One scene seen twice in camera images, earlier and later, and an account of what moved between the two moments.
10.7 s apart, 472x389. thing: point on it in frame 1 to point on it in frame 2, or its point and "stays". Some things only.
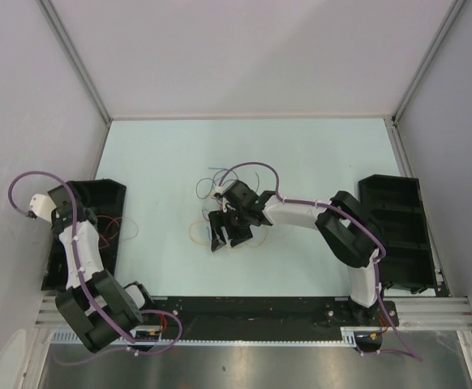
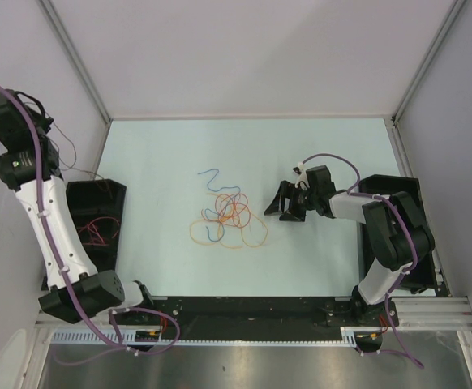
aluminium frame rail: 76,56 stays
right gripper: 219,219 to 276,207
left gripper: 54,218 to 43,121
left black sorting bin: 105,203 stays
